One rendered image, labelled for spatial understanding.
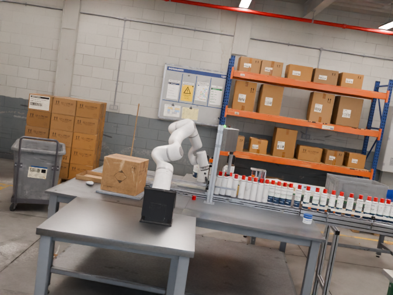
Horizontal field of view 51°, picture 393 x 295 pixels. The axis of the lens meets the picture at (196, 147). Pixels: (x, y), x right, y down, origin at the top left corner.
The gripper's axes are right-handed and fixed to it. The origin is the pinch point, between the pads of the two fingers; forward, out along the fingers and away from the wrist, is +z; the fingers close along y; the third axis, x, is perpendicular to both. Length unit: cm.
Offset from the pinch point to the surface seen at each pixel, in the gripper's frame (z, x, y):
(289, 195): 20, -67, -6
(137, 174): -31, 48, -44
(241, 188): 6.7, -28.6, -5.9
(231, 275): 78, -5, -18
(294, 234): 30, -61, -69
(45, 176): -22, 207, 120
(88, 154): -23, 206, 268
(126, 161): -42, 55, -42
